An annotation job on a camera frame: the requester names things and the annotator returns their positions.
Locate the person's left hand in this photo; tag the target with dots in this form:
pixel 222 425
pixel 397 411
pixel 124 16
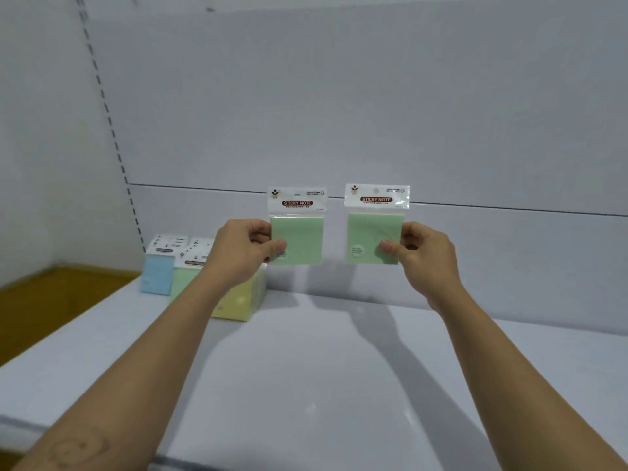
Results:
pixel 234 252

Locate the person's right hand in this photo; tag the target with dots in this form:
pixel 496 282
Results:
pixel 431 264

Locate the person's left thumb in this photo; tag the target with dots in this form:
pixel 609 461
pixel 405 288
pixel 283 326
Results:
pixel 273 251

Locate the person's right thumb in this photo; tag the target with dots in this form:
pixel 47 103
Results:
pixel 391 249

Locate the green memo pad packet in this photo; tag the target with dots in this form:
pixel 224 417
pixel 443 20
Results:
pixel 374 225
pixel 300 230

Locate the person's right forearm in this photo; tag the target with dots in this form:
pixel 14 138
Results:
pixel 515 382

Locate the person's left forearm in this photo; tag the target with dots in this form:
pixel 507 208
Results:
pixel 137 372

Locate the row of yellow memo packs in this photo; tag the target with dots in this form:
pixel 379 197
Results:
pixel 240 301

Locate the row of green memo packs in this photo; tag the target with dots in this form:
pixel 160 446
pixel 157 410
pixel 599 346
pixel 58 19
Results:
pixel 184 279

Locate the row of blue memo packs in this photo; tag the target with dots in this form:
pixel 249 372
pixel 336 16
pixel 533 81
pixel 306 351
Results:
pixel 158 272

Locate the slotted white shelf upright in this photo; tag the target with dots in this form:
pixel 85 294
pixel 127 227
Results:
pixel 110 125

